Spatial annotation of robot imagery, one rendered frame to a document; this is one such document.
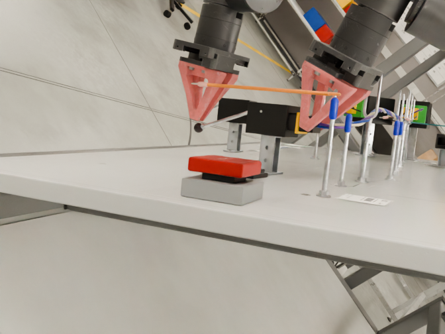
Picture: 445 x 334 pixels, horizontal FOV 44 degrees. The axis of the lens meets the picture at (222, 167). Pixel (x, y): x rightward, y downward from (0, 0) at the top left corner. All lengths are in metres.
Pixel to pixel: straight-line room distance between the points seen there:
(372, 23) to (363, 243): 0.32
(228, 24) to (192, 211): 0.37
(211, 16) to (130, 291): 0.39
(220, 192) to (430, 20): 0.33
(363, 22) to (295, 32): 8.25
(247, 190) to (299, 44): 8.39
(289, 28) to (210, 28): 8.23
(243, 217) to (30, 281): 0.34
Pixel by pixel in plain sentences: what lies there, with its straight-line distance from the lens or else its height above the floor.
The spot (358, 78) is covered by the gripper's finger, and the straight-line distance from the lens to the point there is 0.65.
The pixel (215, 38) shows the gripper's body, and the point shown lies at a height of 1.10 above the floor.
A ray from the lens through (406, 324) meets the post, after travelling 1.61.
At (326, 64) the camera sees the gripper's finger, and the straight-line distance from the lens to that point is 0.68.
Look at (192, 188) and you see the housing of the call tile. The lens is 0.47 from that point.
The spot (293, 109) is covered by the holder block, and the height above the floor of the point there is 1.13.
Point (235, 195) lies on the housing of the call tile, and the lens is 0.45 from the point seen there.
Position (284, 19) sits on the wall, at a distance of 9.04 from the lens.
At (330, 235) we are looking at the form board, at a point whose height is 1.16.
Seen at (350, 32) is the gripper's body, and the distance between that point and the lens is 0.66.
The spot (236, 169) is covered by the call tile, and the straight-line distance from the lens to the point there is 0.45.
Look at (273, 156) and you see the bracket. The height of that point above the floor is 1.07.
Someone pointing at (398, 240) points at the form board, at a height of 1.19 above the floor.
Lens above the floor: 1.26
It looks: 20 degrees down
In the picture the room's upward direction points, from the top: 53 degrees clockwise
